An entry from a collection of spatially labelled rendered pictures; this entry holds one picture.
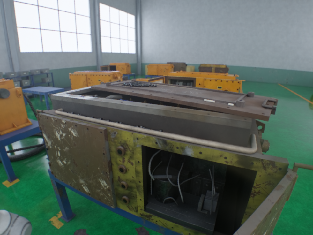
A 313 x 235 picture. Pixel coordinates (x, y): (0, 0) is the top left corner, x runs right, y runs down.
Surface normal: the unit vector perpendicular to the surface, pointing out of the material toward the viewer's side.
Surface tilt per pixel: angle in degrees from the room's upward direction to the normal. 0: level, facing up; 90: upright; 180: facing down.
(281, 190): 0
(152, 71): 90
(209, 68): 90
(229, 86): 90
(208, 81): 90
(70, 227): 0
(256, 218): 0
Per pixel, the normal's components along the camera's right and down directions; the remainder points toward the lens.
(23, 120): 0.91, 0.13
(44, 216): 0.00, -0.95
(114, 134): -0.44, 0.29
